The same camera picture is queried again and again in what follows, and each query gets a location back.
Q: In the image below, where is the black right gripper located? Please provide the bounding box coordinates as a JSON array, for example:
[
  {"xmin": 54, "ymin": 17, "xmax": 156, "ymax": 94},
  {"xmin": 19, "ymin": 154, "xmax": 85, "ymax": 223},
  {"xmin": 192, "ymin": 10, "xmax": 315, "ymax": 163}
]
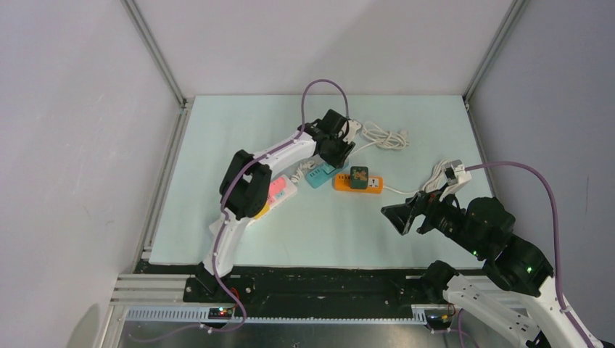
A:
[{"xmin": 379, "ymin": 181, "xmax": 485, "ymax": 257}]

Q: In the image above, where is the orange power strip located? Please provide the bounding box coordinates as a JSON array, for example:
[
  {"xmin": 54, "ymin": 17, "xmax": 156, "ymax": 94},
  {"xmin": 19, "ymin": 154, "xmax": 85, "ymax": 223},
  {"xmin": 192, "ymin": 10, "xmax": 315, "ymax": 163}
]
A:
[{"xmin": 333, "ymin": 173, "xmax": 384, "ymax": 194}]

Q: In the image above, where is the dark green cube adapter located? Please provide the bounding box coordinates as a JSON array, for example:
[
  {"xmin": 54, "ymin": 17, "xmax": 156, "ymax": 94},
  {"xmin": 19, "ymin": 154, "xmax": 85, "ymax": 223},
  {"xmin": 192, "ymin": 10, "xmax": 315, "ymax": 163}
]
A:
[{"xmin": 350, "ymin": 166, "xmax": 369, "ymax": 190}]

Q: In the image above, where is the pink plug adapter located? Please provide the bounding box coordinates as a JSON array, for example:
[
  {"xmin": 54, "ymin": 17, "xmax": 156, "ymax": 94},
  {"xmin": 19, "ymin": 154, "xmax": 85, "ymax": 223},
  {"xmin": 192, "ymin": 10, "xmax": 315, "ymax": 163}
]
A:
[{"xmin": 268, "ymin": 176, "xmax": 286, "ymax": 202}]

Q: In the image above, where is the yellow cube socket adapter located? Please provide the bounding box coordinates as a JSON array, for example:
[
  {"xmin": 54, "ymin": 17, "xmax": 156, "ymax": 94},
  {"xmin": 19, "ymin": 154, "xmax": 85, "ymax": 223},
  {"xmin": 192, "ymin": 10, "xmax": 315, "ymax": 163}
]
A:
[{"xmin": 254, "ymin": 201, "xmax": 271, "ymax": 220}]

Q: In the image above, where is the teal USB charger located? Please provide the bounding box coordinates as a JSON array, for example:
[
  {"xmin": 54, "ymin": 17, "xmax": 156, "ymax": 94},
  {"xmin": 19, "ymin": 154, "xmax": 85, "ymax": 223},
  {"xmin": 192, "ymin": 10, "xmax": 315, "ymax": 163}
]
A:
[{"xmin": 322, "ymin": 163, "xmax": 337, "ymax": 175}]

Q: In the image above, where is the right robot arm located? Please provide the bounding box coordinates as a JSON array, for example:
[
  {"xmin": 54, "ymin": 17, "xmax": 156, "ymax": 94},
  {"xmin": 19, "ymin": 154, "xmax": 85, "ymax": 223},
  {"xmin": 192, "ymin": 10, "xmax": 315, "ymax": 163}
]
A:
[{"xmin": 381, "ymin": 191, "xmax": 612, "ymax": 347}]

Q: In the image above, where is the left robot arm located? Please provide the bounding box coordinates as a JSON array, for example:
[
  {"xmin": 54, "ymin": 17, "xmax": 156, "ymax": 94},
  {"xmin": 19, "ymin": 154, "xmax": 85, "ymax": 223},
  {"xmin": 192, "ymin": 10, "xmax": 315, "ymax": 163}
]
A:
[{"xmin": 200, "ymin": 109, "xmax": 355, "ymax": 302}]

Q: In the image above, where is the teal power strip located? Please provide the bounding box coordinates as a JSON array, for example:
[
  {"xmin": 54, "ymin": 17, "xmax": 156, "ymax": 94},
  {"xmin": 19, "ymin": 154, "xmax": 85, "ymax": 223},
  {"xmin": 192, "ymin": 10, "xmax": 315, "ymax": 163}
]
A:
[{"xmin": 305, "ymin": 162, "xmax": 348, "ymax": 189}]

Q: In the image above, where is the white power strip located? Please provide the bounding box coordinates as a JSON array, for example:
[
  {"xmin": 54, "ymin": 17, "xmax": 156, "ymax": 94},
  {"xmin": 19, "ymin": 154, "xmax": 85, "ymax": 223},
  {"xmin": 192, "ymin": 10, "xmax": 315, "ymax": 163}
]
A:
[{"xmin": 248, "ymin": 175, "xmax": 298, "ymax": 226}]

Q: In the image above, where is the white bundled cable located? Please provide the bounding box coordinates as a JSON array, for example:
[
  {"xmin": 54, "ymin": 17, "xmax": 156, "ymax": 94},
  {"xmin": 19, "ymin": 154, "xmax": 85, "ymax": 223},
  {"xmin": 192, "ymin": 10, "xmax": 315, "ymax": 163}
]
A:
[{"xmin": 383, "ymin": 159, "xmax": 453, "ymax": 197}]

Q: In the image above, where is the white power strip cord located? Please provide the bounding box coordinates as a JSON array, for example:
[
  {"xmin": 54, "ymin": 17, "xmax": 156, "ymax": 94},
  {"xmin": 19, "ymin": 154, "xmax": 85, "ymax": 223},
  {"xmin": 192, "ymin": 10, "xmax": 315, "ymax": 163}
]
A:
[{"xmin": 290, "ymin": 160, "xmax": 317, "ymax": 186}]

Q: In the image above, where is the white teal strip cord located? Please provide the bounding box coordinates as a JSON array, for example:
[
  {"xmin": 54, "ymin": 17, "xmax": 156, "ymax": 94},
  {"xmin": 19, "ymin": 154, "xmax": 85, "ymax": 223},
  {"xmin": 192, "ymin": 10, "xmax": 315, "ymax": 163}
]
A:
[{"xmin": 348, "ymin": 120, "xmax": 410, "ymax": 157}]

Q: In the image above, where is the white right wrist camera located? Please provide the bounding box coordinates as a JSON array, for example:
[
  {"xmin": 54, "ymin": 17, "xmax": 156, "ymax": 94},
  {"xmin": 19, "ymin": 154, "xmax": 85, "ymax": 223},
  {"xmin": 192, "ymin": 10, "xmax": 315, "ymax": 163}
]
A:
[{"xmin": 439, "ymin": 159, "xmax": 472, "ymax": 202}]

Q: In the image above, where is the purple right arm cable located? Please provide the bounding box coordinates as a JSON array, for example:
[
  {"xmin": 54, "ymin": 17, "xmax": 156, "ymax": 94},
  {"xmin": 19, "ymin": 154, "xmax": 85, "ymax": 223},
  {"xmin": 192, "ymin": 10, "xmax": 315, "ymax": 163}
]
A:
[{"xmin": 456, "ymin": 160, "xmax": 599, "ymax": 348}]

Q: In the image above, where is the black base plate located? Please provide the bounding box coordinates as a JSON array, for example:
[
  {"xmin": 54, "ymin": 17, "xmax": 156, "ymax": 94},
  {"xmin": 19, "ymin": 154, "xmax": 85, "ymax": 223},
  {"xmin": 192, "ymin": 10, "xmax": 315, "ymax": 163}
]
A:
[{"xmin": 136, "ymin": 261, "xmax": 456, "ymax": 320}]

